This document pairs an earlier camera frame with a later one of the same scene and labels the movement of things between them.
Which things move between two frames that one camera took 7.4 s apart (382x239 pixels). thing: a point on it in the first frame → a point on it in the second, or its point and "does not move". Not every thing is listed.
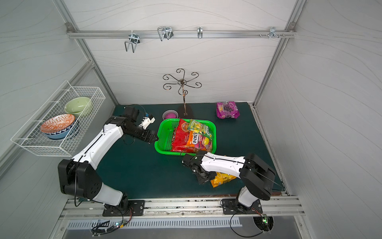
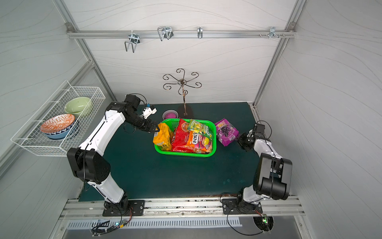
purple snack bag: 227,109 → 226,132
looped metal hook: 166,32 does not move
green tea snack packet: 196,126 does not move
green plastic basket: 163,144 does not move
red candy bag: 180,138 does not move
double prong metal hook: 134,39 does not move
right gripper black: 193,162 → 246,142
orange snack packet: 198,140 does not move
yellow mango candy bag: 221,178 → 163,138
